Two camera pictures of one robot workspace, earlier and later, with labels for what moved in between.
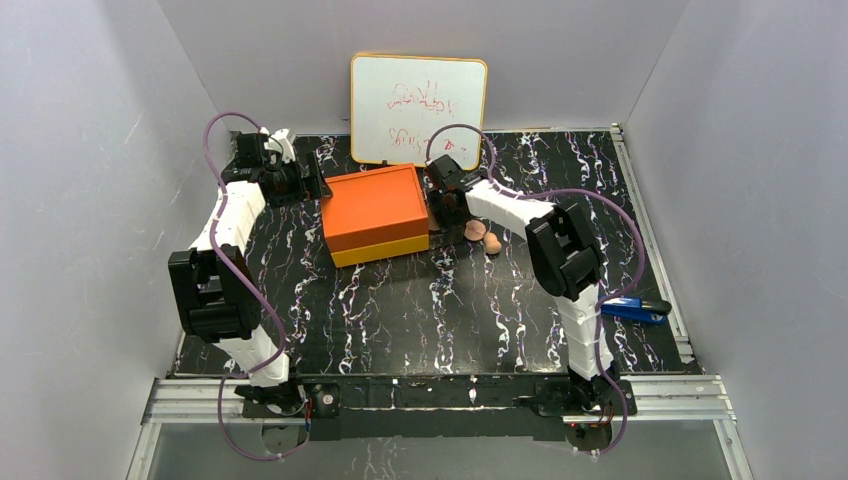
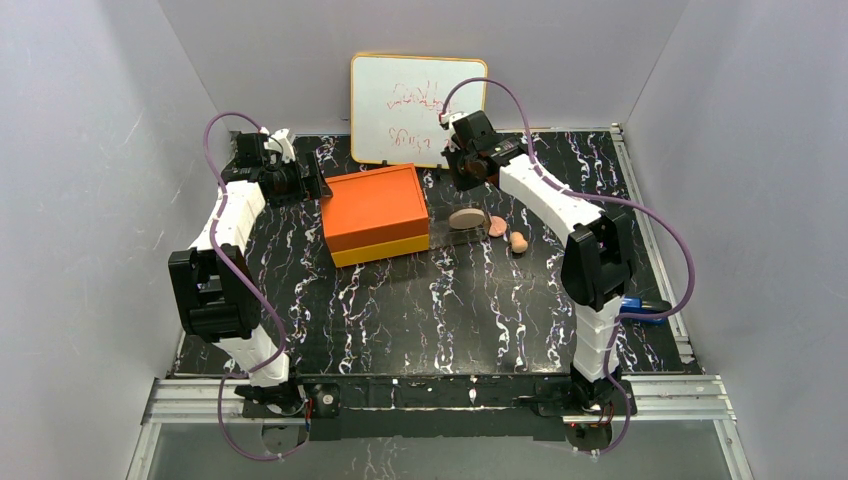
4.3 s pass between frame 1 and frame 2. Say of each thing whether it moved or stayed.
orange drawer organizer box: stayed
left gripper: stayed
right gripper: moved
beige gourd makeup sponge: moved
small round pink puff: moved
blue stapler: stayed
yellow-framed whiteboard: stayed
